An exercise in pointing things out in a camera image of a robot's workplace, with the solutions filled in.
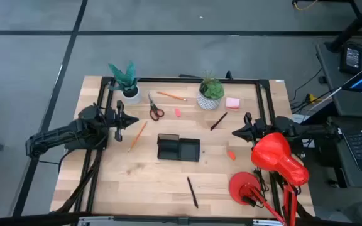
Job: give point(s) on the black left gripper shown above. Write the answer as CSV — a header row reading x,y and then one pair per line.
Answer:
x,y
118,120

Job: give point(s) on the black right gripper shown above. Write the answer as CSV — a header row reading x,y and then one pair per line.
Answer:
x,y
261,128

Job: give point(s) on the orange pencil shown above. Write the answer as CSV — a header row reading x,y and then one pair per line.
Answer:
x,y
171,95
137,136

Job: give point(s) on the orange eraser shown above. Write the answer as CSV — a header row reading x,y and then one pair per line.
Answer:
x,y
231,155

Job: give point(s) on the red and black scissors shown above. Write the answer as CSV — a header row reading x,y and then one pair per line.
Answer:
x,y
152,105

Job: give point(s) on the pink sticky note pad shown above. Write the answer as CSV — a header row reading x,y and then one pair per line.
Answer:
x,y
232,103

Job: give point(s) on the pink eraser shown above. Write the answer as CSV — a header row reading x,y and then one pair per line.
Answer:
x,y
178,112

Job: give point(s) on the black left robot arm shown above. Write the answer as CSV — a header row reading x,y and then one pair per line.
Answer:
x,y
58,135

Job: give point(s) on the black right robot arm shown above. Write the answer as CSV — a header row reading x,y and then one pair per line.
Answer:
x,y
313,129

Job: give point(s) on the black mesh desk organizer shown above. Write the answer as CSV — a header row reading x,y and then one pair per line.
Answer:
x,y
188,150

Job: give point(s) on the teal plant in white pot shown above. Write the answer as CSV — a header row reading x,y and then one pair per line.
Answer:
x,y
132,97

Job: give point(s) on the red desk lamp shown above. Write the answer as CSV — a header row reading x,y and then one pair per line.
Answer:
x,y
275,153

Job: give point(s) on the green plant in patterned pot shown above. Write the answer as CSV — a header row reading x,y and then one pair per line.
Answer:
x,y
210,91

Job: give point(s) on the yellow plug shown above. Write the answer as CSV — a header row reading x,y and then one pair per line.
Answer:
x,y
310,98

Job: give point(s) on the laptop computer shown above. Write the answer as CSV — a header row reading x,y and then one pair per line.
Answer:
x,y
332,78

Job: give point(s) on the small black screen device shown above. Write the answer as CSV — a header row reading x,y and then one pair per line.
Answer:
x,y
352,58

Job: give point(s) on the black stand leg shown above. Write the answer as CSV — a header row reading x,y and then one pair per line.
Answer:
x,y
354,28

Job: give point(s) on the black bracket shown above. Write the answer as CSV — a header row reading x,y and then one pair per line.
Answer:
x,y
228,75

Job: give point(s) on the black aluminium table frame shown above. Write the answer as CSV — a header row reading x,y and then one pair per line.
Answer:
x,y
174,80

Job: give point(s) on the silver aluminium rail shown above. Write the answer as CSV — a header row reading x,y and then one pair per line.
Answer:
x,y
168,221

